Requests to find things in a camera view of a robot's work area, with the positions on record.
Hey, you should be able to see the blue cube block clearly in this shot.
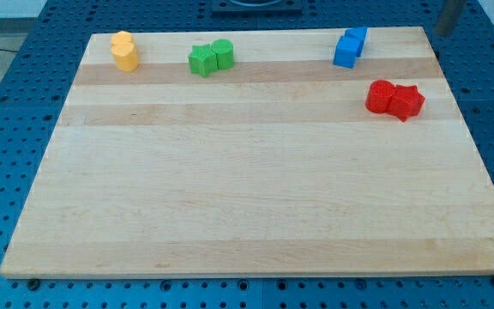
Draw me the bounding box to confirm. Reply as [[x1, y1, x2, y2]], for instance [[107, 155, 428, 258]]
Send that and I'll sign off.
[[333, 36, 362, 69]]

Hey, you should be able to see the wooden board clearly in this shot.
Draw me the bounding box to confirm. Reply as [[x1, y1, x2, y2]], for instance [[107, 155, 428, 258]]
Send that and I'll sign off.
[[0, 27, 494, 279]]

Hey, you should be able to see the green star block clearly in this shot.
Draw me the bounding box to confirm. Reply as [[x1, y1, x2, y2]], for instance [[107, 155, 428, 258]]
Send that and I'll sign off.
[[188, 44, 218, 77]]

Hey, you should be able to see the green cylinder block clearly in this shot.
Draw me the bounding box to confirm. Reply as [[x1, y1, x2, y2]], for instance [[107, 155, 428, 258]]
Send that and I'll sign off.
[[211, 39, 235, 70]]

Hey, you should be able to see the red cylinder block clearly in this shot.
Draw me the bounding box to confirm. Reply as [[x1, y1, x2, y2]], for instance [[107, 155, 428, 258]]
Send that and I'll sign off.
[[365, 80, 396, 113]]

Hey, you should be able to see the yellow hexagon block front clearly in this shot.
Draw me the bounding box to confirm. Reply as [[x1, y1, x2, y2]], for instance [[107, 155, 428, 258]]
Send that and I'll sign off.
[[111, 43, 140, 72]]

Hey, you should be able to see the blue block rear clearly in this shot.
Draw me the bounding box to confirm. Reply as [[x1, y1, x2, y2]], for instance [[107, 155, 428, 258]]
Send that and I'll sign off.
[[345, 26, 368, 58]]

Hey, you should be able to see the red star block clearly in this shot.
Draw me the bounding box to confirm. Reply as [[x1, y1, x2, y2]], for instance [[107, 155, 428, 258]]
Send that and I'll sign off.
[[387, 85, 425, 122]]

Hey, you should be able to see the yellow block rear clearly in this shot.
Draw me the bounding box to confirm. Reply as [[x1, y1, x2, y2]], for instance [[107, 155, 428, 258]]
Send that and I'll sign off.
[[110, 31, 134, 46]]

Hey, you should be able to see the black screw left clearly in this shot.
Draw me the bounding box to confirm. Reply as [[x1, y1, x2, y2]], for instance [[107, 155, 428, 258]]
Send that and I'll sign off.
[[27, 279, 40, 291]]

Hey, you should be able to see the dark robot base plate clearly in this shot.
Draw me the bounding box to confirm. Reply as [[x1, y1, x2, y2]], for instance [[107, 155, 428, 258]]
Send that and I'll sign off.
[[208, 0, 304, 16]]

